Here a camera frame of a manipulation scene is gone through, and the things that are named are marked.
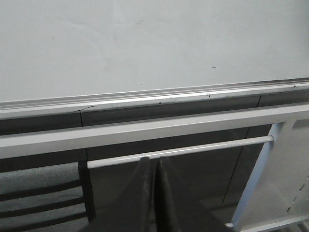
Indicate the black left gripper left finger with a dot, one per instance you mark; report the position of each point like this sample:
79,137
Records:
131,209

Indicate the dark slatted chair back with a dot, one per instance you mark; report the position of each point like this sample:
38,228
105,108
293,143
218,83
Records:
55,198

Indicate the white whiteboard with aluminium frame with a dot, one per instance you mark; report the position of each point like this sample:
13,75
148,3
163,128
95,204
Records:
66,56

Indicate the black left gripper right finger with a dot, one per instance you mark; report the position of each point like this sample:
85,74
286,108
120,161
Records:
177,210

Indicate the white perforated metal panel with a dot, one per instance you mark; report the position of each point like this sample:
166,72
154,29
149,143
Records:
277,192

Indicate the white metal rack frame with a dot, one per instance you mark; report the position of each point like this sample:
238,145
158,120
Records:
34,143

